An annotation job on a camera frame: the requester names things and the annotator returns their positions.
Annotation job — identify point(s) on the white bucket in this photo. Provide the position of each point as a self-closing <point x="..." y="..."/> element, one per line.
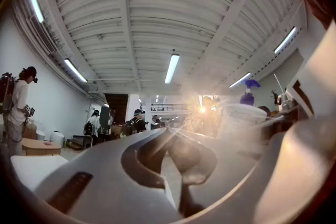
<point x="57" y="138"/>

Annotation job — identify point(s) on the bright spot lamp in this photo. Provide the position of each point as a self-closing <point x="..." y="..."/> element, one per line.
<point x="202" y="110"/>

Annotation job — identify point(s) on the black low bench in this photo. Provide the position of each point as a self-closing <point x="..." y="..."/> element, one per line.
<point x="81" y="141"/>

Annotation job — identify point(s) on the black balcony railing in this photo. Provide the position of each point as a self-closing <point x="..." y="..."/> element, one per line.
<point x="168" y="107"/>

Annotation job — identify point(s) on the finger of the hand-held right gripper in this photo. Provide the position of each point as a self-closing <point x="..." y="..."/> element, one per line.
<point x="294" y="170"/>
<point x="323" y="73"/>

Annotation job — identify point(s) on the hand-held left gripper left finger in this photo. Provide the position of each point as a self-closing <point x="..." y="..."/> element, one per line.
<point x="105" y="186"/>

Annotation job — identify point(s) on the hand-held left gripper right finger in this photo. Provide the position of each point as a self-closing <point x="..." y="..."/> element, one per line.
<point x="225" y="178"/>

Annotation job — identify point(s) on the white spray bottle blue nozzle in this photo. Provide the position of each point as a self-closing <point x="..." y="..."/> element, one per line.
<point x="248" y="99"/>

